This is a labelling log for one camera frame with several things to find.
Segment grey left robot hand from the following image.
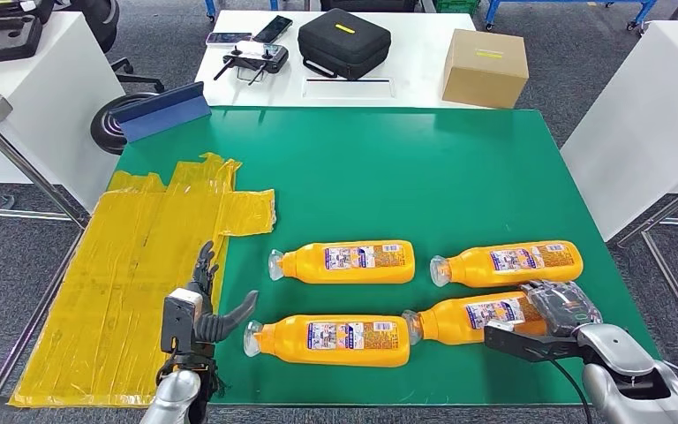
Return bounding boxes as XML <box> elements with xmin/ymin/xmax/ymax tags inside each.
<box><xmin>188</xmin><ymin>240</ymin><xmax>260</xmax><ymax>352</ymax></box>

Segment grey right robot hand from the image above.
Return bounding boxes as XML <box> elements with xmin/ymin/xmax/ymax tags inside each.
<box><xmin>516</xmin><ymin>278</ymin><xmax>604</xmax><ymax>339</ymax></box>

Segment orange detergent bottle clear cap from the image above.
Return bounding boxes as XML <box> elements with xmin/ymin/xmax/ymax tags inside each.
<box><xmin>267</xmin><ymin>239</ymin><xmax>416</xmax><ymax>285</ymax></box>
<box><xmin>402</xmin><ymin>291</ymin><xmax>551</xmax><ymax>346</ymax></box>
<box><xmin>430</xmin><ymin>240</ymin><xmax>584</xmax><ymax>289</ymax></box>
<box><xmin>243</xmin><ymin>314</ymin><xmax>411</xmax><ymax>368</ymax></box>

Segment yellow plastic sheet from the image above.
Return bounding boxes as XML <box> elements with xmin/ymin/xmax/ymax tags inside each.
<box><xmin>8</xmin><ymin>153</ymin><xmax>277</xmax><ymax>409</ymax></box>

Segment metal table leg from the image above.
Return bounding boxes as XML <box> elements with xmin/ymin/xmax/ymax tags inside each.
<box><xmin>0</xmin><ymin>228</ymin><xmax>85</xmax><ymax>396</ymax></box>

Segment plain white table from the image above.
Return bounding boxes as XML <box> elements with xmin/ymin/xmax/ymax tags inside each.
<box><xmin>560</xmin><ymin>20</ymin><xmax>678</xmax><ymax>242</ymax></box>

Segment blue tablet case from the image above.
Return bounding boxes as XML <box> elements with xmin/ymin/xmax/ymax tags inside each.
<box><xmin>109</xmin><ymin>80</ymin><xmax>212</xmax><ymax>143</ymax></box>

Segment black round stool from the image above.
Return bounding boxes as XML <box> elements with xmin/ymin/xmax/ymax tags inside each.
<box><xmin>89</xmin><ymin>91</ymin><xmax>160</xmax><ymax>156</ymax></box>

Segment brown cardboard box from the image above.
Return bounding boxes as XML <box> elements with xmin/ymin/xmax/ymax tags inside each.
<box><xmin>441</xmin><ymin>28</ymin><xmax>531</xmax><ymax>110</ymax></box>

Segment black drone remote controller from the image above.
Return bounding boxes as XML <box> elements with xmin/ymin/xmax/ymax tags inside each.
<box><xmin>212</xmin><ymin>41</ymin><xmax>290</xmax><ymax>87</ymax></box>

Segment pale smartphone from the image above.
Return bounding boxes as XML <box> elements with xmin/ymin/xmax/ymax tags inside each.
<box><xmin>205</xmin><ymin>32</ymin><xmax>253</xmax><ymax>47</ymax></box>

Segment black smartphone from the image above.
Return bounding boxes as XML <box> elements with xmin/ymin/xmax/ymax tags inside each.
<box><xmin>252</xmin><ymin>15</ymin><xmax>294</xmax><ymax>45</ymax></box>

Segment black zip carrying case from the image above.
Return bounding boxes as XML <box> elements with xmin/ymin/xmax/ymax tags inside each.
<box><xmin>297</xmin><ymin>7</ymin><xmax>393</xmax><ymax>82</ymax></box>

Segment green plastic crate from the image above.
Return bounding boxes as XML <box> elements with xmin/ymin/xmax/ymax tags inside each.
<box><xmin>432</xmin><ymin>0</ymin><xmax>480</xmax><ymax>15</ymax></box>

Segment black office chair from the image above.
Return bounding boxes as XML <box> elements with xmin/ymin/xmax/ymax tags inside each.
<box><xmin>72</xmin><ymin>0</ymin><xmax>165</xmax><ymax>94</ymax></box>

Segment black foam tray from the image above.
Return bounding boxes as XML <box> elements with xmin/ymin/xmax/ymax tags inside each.
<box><xmin>0</xmin><ymin>0</ymin><xmax>55</xmax><ymax>25</ymax></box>
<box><xmin>0</xmin><ymin>14</ymin><xmax>43</xmax><ymax>66</ymax></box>

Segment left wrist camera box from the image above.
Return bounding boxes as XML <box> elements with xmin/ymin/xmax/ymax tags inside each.
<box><xmin>160</xmin><ymin>287</ymin><xmax>205</xmax><ymax>356</ymax></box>

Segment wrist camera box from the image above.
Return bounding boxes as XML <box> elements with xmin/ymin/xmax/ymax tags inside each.
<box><xmin>160</xmin><ymin>287</ymin><xmax>205</xmax><ymax>356</ymax></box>
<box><xmin>482</xmin><ymin>320</ymin><xmax>587</xmax><ymax>365</ymax></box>

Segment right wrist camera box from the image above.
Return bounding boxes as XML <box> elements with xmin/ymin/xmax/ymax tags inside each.
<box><xmin>482</xmin><ymin>320</ymin><xmax>587</xmax><ymax>365</ymax></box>

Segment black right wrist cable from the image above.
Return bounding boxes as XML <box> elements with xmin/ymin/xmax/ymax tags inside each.
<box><xmin>548</xmin><ymin>357</ymin><xmax>594</xmax><ymax>424</ymax></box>

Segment steel frame legs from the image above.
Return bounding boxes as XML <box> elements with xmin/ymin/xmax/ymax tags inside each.
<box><xmin>616</xmin><ymin>174</ymin><xmax>678</xmax><ymax>364</ymax></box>

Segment white table cable slot cover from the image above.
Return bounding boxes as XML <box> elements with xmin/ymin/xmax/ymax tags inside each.
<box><xmin>302</xmin><ymin>77</ymin><xmax>396</xmax><ymax>100</ymax></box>

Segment white table with cable slot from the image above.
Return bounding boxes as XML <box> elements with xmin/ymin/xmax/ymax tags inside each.
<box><xmin>193</xmin><ymin>10</ymin><xmax>489</xmax><ymax>110</ymax></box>

